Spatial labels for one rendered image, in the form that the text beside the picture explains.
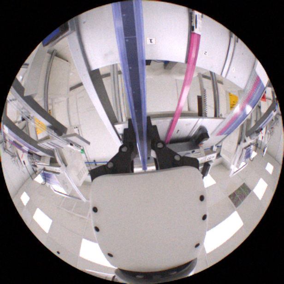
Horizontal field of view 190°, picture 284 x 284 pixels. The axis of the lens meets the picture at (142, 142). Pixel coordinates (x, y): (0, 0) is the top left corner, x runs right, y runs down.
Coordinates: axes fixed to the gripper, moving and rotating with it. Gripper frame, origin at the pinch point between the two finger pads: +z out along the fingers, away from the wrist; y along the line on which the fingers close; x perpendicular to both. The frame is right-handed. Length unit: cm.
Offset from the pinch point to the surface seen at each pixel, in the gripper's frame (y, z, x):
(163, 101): 57, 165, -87
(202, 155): 38, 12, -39
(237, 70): 27.5, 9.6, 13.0
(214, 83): 60, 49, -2
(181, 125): 14.8, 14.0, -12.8
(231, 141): 135, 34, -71
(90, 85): -8.6, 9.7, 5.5
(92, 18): -5.4, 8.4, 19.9
